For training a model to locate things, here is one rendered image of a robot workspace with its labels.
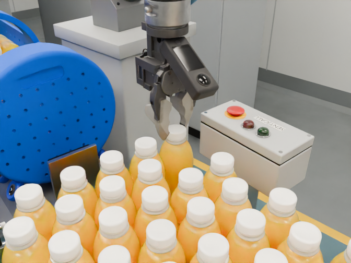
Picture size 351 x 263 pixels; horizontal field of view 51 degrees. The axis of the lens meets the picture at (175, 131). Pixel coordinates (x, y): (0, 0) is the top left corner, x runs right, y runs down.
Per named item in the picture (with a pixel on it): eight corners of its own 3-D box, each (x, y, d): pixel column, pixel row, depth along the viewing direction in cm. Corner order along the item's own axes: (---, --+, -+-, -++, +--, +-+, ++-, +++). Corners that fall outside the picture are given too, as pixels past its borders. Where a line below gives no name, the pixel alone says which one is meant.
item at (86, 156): (97, 187, 81) (91, 140, 74) (103, 193, 79) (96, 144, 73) (54, 207, 75) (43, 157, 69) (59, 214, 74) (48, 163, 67)
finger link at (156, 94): (166, 115, 68) (172, 70, 65) (172, 118, 67) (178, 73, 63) (145, 119, 65) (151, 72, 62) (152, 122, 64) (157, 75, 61)
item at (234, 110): (234, 108, 76) (235, 103, 75) (247, 114, 73) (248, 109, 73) (222, 113, 74) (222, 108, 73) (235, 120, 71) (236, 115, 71)
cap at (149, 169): (160, 180, 58) (160, 171, 57) (136, 179, 59) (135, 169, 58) (163, 165, 62) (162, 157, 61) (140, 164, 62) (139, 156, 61)
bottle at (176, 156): (177, 191, 84) (177, 121, 74) (199, 207, 79) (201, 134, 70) (153, 206, 80) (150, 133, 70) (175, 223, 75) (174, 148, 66)
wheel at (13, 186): (20, 176, 76) (11, 174, 75) (28, 186, 73) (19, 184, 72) (11, 195, 77) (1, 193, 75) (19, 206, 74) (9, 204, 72)
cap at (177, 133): (176, 128, 72) (176, 120, 71) (190, 135, 70) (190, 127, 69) (161, 134, 70) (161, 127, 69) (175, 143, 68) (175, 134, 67)
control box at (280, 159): (230, 137, 85) (234, 97, 79) (305, 179, 71) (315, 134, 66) (198, 153, 79) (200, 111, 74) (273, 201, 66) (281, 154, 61)
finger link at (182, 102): (178, 116, 77) (172, 78, 71) (197, 127, 73) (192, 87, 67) (166, 122, 75) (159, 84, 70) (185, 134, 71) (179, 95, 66)
